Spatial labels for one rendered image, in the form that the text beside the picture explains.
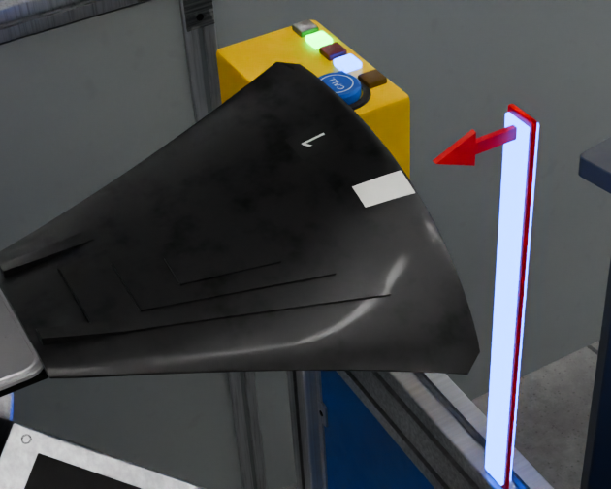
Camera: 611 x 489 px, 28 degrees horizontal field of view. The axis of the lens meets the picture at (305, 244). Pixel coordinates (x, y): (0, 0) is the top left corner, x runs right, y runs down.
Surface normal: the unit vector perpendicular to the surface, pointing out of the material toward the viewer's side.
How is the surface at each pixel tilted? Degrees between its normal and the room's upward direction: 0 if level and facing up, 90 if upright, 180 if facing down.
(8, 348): 0
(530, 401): 0
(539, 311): 90
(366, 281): 21
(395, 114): 90
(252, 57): 0
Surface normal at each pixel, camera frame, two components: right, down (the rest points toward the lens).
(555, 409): -0.05, -0.78
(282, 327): 0.16, -0.61
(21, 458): 0.34, -0.10
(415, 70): 0.48, 0.52
